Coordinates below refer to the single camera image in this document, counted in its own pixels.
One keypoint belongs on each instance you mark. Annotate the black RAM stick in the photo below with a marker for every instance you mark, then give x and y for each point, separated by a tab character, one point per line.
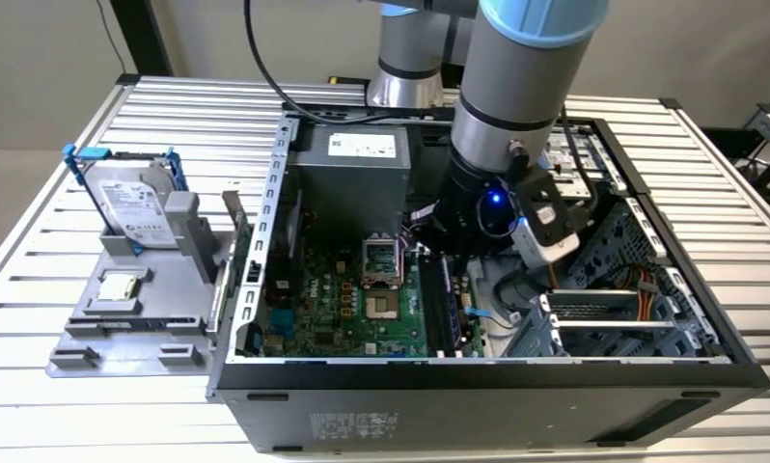
449	299
136	329

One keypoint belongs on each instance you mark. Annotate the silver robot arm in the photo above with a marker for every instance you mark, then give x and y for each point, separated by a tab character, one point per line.
521	87

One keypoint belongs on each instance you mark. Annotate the grey power supply unit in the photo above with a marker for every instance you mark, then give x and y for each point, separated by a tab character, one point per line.
353	193

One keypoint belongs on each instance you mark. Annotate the CPU socket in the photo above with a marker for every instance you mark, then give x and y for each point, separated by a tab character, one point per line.
382	305

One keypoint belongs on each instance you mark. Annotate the grey metal drive cage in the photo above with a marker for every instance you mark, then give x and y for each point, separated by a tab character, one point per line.
607	173

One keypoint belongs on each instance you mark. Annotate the metal disk bay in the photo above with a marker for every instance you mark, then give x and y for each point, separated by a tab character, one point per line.
591	304

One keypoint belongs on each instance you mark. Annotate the green motherboard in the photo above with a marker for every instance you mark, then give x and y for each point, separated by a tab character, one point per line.
334	308

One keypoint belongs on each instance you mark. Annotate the yellow black plug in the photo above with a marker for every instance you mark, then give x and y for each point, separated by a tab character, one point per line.
343	80

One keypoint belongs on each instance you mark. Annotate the blue expansion slot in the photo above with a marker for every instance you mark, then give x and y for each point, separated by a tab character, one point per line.
282	322

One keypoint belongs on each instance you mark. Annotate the black PC case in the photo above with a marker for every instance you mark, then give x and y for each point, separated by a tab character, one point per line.
423	415

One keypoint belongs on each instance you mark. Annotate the grey parts rack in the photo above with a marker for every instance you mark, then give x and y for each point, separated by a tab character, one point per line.
166	289

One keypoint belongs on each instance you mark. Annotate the silver hard disk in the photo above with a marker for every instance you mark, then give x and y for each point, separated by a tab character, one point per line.
127	202

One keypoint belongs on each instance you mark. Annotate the silver CPU chip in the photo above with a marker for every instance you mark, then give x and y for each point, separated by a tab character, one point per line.
118	288

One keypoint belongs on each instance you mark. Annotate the blue disk carrier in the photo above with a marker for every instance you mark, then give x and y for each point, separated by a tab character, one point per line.
92	153

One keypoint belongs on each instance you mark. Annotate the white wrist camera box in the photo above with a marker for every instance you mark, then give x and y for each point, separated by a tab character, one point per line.
549	236

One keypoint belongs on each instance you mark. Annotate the black upright post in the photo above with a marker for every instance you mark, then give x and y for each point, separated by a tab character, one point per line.
143	38

